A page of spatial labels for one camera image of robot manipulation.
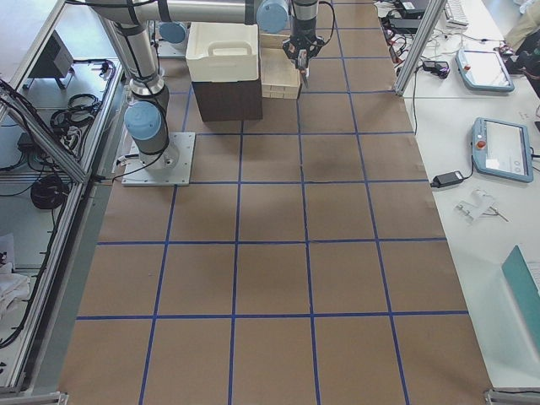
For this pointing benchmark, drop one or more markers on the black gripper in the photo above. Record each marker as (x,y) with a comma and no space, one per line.
(302,31)

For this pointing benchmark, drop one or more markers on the grey orange scissors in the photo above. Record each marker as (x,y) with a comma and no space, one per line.
(303,66)

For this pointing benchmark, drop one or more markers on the wooden drawer with white handle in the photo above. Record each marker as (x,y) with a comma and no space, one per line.
(279,77)

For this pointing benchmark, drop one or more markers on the dark brown wooden cabinet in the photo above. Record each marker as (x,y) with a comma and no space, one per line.
(229,101)

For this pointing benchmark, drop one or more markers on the white foam tray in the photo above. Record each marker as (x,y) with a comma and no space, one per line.
(220,53)

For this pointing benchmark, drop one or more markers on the upper blue teach pendant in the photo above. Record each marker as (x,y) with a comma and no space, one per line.
(483,71)

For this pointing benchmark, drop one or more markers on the blue teach pendant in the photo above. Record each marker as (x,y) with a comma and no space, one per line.
(502,149)
(483,71)

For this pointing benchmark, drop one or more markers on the black power adapter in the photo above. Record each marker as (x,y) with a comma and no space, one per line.
(447,179)

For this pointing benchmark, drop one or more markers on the lower blue teach pendant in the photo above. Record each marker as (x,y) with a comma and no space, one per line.
(502,149)

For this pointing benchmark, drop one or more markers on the black box on stand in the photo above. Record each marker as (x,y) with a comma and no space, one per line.
(55,61)

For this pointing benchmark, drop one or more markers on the teal board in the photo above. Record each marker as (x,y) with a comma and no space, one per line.
(521,325)

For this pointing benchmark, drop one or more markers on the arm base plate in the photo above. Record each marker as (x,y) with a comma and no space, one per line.
(172,50)
(172,168)

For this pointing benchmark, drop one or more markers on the aluminium frame post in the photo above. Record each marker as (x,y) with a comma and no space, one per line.
(424,32)

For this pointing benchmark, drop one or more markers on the clear plastic bracket parts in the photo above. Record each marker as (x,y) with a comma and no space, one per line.
(480,204)

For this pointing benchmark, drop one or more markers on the aluminium frame rail left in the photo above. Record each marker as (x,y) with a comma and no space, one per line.
(23,112)

